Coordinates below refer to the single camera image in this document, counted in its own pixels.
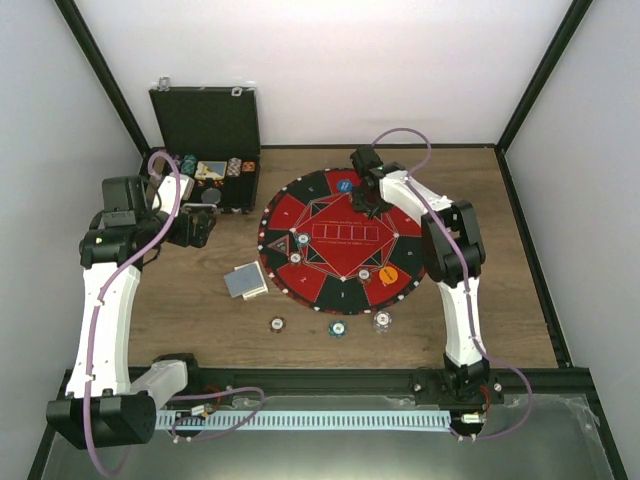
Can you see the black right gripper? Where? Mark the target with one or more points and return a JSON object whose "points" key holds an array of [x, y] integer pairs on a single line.
{"points": [[359, 205]]}

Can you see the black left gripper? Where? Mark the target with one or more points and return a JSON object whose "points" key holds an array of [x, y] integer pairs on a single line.
{"points": [[202, 231]]}

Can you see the blue small blind button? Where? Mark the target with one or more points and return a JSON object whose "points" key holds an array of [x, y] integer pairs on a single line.
{"points": [[344, 186]]}

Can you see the teal chips seat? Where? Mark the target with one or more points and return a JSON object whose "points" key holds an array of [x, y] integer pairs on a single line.
{"points": [[303, 239]]}

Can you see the red black chips bottom seat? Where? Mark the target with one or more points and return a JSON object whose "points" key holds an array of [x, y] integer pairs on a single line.
{"points": [[364, 275]]}

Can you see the red black chips seat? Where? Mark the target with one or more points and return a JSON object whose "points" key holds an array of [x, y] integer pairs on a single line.
{"points": [[364, 275], [295, 258]]}

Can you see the red black chip stack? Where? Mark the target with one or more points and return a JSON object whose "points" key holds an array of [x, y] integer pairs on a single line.
{"points": [[277, 325]]}

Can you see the teal chip stack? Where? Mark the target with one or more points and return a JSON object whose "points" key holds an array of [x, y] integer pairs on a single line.
{"points": [[189, 165], [337, 329]]}

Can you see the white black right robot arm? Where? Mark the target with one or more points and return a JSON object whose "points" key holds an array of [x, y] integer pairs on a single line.
{"points": [[453, 254]]}

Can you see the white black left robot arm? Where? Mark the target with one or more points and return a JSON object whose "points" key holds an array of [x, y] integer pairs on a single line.
{"points": [[102, 406]]}

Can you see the grey round dealer disc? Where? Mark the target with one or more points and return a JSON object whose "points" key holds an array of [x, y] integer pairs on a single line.
{"points": [[211, 196]]}

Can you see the boxed card deck in case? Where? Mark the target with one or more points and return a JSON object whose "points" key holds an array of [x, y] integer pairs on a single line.
{"points": [[210, 170]]}

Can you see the teal chip stack in case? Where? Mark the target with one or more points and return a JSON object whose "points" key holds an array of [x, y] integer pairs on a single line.
{"points": [[189, 165]]}

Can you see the round red black poker mat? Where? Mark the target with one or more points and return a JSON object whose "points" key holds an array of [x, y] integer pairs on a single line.
{"points": [[343, 241]]}

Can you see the blue backed card deck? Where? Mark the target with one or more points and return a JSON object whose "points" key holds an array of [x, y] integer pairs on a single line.
{"points": [[237, 282]]}

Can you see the orange big blind button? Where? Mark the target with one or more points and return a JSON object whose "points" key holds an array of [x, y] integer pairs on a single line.
{"points": [[388, 275]]}

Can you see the red yellow chip stack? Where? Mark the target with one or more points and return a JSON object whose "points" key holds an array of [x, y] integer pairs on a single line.
{"points": [[248, 166]]}

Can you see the black poker chip case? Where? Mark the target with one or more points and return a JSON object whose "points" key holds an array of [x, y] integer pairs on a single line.
{"points": [[212, 124]]}

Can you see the white purple chip stack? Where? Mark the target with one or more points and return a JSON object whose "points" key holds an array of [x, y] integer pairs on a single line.
{"points": [[381, 321]]}

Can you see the light blue slotted cable duct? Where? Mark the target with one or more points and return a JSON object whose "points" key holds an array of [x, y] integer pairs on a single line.
{"points": [[404, 420]]}

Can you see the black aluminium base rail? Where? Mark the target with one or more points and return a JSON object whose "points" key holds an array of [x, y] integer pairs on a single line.
{"points": [[427, 386]]}

